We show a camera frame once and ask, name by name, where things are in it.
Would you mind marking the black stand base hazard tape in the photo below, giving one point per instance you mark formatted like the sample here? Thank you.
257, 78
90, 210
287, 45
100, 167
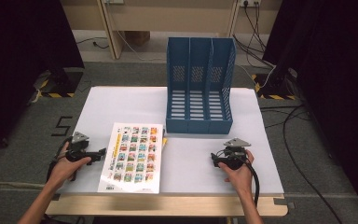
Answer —
275, 88
62, 82

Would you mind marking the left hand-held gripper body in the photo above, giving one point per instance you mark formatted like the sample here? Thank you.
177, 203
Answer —
80, 137

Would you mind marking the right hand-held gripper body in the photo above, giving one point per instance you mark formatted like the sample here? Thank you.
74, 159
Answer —
236, 149

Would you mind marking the person's right hand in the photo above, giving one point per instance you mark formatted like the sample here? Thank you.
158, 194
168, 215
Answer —
240, 179

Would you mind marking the person's left hand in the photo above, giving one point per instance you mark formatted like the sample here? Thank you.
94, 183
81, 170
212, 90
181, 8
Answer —
65, 169

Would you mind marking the beige wooden desk frame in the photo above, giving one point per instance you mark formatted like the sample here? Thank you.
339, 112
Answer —
167, 15

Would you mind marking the white book with picture grid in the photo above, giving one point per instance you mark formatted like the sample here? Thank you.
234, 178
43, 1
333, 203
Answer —
133, 155

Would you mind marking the white wall socket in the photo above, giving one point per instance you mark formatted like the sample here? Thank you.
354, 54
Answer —
250, 2

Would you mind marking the blue three-slot file rack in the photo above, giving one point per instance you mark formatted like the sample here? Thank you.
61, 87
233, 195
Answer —
199, 127

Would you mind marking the brown cardboard box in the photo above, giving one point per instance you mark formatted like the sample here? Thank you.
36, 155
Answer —
137, 38

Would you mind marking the white table cover board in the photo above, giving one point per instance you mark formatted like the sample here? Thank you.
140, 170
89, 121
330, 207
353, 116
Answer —
199, 165

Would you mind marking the black curtain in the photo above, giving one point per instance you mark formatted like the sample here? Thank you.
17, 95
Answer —
18, 62
338, 77

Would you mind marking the wooden table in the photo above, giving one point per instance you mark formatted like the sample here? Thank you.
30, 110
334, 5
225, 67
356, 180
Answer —
167, 205

